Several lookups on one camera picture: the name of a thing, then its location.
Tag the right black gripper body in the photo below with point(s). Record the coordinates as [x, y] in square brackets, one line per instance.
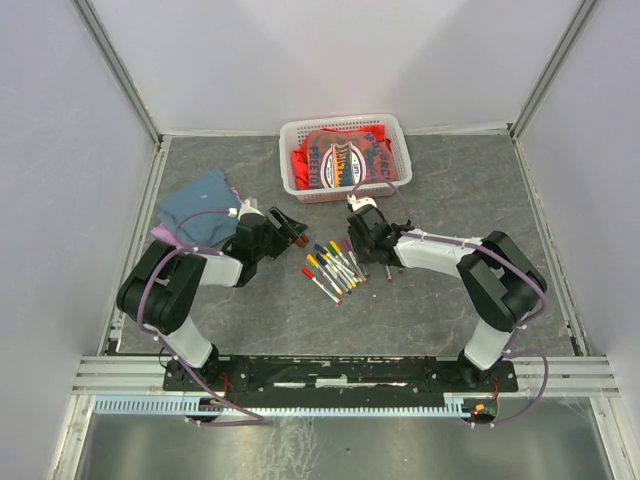
[361, 246]

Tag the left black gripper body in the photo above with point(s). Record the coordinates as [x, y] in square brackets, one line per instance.
[270, 246]

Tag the brown pen cap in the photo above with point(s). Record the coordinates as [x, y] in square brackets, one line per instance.
[301, 241]

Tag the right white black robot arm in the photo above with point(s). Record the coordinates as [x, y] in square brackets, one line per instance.
[504, 286]

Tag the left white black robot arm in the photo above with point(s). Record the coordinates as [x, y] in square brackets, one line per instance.
[159, 292]

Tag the yellow cap marker pen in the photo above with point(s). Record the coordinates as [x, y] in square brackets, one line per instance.
[326, 273]

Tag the blue cap marker pen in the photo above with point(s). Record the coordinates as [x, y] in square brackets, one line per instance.
[340, 272]

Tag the red cap marker pen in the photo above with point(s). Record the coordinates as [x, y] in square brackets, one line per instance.
[320, 285]

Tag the blue folded cloth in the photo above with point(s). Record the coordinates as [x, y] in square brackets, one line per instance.
[197, 213]

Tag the white plastic basket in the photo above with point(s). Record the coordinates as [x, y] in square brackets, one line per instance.
[293, 133]

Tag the orange printed t-shirt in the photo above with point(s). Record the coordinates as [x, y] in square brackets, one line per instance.
[329, 158]

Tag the pink folded cloth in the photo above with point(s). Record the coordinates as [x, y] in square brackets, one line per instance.
[162, 233]

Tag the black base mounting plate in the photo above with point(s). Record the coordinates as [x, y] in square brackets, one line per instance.
[352, 381]

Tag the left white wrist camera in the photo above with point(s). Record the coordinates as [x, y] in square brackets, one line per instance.
[249, 206]

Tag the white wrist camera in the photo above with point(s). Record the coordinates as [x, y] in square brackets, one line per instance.
[249, 206]
[356, 203]

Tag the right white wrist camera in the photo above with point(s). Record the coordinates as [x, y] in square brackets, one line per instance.
[356, 203]

